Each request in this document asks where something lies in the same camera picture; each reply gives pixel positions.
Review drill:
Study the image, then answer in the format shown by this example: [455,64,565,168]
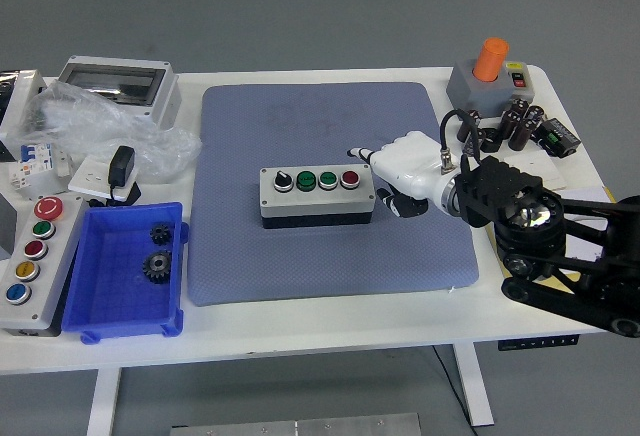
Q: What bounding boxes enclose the black power cord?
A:
[87,181,143,208]

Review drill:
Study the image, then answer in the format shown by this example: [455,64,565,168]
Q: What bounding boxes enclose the grey metal box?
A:
[0,190,21,262]

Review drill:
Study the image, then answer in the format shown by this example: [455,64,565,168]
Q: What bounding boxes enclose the black ring clamp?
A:
[479,127,504,153]

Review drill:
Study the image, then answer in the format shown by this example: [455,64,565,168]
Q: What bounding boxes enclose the grey metal plate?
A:
[169,411,421,436]

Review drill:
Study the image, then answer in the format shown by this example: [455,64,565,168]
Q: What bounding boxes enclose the black power adapter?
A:
[107,145,137,190]

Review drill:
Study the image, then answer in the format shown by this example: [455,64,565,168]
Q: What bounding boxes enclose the orange cylinder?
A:
[472,36,510,82]

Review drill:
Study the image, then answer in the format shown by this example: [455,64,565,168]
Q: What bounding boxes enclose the grey five-button control box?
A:
[0,194,86,338]

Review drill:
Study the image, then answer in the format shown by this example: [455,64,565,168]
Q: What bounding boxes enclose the white yellow booklet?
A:
[499,185,619,285]

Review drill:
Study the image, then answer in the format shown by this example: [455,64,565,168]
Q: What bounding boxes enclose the black capacitor printed sleeve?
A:
[462,128,487,158]

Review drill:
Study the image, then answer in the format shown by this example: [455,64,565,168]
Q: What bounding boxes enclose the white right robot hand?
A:
[347,130,454,219]

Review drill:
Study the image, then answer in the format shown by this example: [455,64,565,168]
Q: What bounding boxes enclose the black cable under table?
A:
[432,345,474,427]

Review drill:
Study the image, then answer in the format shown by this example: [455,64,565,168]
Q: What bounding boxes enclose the clear plastic bag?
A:
[17,80,204,180]

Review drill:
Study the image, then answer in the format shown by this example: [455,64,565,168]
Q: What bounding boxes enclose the large black gear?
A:
[141,250,174,285]

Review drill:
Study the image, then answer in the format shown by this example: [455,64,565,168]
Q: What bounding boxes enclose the black table control panel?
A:
[497,334,581,352]

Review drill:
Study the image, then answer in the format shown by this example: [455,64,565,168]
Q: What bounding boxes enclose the small black gear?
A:
[149,223,175,246]

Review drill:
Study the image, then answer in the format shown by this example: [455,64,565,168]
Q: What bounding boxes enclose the black module green terminal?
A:
[535,116,582,158]

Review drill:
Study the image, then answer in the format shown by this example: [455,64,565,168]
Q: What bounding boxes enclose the grey four-button control box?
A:
[258,165,376,230]

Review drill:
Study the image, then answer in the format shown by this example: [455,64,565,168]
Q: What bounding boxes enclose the white wall socket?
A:
[67,155,144,202]

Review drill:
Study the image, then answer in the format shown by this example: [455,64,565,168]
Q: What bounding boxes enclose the blue plastic bin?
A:
[60,200,190,345]

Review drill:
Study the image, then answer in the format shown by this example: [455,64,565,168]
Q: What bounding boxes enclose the white circuit breaker blue levers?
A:
[7,141,72,192]

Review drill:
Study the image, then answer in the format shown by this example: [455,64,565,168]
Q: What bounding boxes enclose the white table leg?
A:
[452,343,496,427]
[87,368,123,436]

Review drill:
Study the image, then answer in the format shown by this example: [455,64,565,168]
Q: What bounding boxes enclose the grey-blue padded mat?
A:
[187,80,481,307]

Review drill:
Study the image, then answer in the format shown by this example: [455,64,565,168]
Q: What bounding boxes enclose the white wall switch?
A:
[502,152,567,192]

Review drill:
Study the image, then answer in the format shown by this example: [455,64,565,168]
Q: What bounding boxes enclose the grey distribution box clear lid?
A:
[55,54,182,130]

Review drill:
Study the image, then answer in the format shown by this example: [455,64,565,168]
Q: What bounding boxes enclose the grey switch box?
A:
[445,59,536,120]

